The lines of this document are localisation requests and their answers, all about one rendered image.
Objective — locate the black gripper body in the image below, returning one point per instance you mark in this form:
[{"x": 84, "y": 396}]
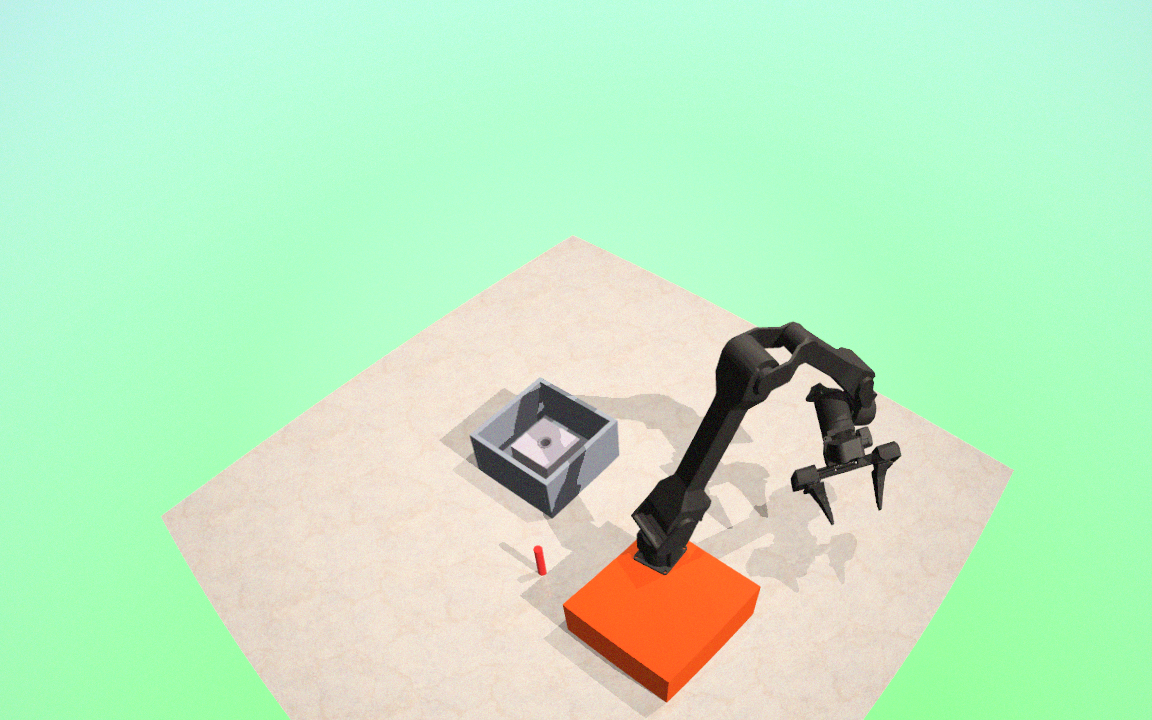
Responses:
[{"x": 810, "y": 475}]

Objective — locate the white square plate with hole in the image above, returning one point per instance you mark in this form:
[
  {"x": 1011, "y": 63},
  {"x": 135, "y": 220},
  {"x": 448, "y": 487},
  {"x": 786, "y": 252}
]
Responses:
[{"x": 545, "y": 447}]

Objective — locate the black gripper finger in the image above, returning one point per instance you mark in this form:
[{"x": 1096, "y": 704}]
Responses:
[
  {"x": 878, "y": 476},
  {"x": 817, "y": 491}
]

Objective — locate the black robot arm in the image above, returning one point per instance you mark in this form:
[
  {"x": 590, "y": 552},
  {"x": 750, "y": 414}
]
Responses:
[{"x": 745, "y": 375}]

